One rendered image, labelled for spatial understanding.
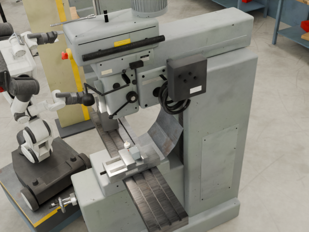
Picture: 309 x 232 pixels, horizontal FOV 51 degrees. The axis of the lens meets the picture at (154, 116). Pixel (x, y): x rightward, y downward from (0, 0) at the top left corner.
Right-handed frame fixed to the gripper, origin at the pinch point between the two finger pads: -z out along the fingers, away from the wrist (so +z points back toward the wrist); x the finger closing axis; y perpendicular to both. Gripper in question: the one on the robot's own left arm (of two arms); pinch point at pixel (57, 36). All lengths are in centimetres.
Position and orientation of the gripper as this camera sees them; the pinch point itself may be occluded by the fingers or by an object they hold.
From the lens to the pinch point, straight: 270.1
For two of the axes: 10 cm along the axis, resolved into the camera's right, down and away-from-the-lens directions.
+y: -4.9, -8.6, 1.1
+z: -6.5, 2.8, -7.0
